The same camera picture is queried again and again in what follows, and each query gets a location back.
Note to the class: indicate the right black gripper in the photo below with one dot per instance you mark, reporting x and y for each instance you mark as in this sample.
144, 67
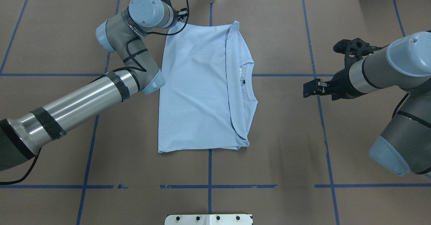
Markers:
340, 83

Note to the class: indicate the light blue t-shirt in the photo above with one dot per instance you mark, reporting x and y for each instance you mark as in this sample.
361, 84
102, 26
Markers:
208, 100

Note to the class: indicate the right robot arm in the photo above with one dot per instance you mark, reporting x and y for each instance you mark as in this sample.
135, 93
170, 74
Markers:
404, 146

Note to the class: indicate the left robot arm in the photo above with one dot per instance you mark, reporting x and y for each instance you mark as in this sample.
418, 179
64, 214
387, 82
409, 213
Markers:
23, 138

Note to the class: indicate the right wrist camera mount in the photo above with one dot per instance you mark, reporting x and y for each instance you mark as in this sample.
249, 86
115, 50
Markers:
354, 50

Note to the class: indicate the white pedestal column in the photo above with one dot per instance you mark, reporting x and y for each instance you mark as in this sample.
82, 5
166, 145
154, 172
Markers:
210, 219

